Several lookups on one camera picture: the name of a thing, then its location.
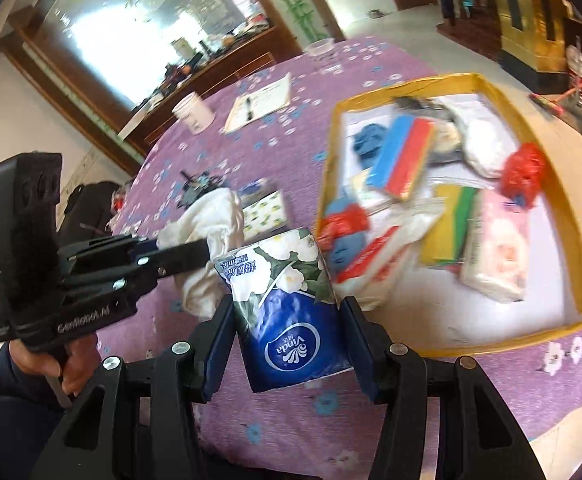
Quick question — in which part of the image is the blue towel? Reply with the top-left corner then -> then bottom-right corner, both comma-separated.
353,122 -> 392,171

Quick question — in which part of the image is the white plastic bag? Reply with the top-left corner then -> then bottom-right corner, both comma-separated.
158,187 -> 244,318

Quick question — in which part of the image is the blue floral tissue roll pack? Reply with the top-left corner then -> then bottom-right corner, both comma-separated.
213,227 -> 354,393

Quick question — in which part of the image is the blue red sponge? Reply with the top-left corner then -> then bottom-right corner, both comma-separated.
368,115 -> 437,201

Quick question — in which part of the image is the red handled broom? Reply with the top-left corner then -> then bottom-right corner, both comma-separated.
528,75 -> 582,111

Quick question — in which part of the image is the white paper notebook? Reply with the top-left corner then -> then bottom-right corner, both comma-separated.
223,72 -> 292,133

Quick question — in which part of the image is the green bamboo wall decal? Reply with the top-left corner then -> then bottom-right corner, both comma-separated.
253,0 -> 329,43

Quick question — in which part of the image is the golden black cabinet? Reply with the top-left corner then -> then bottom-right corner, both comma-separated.
486,0 -> 572,91

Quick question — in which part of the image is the pink tissue pack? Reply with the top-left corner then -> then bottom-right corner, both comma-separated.
461,190 -> 532,303

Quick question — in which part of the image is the white tissue packet red label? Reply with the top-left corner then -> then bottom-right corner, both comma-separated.
336,205 -> 442,311

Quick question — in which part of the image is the yellow cardboard box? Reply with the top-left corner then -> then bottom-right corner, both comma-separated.
316,72 -> 582,358

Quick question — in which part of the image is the yellow green sponge pack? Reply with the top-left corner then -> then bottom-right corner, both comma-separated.
418,185 -> 482,266

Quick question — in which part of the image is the person's left forearm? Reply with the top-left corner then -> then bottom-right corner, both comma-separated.
0,345 -> 72,480

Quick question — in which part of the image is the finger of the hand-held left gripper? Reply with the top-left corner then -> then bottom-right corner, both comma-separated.
116,239 -> 212,288
63,235 -> 159,263

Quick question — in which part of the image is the red plastic bag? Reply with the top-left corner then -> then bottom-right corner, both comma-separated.
501,142 -> 547,206

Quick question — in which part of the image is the white plastic jar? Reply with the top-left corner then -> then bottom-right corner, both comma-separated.
172,92 -> 217,133

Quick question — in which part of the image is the wooden sideboard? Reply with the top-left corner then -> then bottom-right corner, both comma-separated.
118,25 -> 292,148

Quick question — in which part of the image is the wood framed wall mirror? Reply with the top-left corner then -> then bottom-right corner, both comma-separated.
1,0 -> 282,111

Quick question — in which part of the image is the purple floral tablecloth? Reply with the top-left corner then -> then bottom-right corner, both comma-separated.
96,35 -> 582,480

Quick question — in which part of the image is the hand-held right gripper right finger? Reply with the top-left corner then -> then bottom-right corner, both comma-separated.
338,296 -> 547,480

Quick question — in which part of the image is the person's left hand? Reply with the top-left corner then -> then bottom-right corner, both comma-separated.
11,332 -> 102,395

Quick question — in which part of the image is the black packet with white contents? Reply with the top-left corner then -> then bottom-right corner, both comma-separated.
396,95 -> 517,178

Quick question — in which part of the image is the yellow floral tissue pack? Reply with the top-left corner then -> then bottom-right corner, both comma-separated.
241,191 -> 289,233

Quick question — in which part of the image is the black bag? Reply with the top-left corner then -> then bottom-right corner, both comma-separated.
61,182 -> 116,246

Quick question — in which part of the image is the clear plastic cup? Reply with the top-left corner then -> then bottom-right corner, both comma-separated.
305,37 -> 334,61

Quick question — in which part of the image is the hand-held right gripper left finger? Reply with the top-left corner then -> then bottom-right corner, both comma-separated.
31,302 -> 237,480

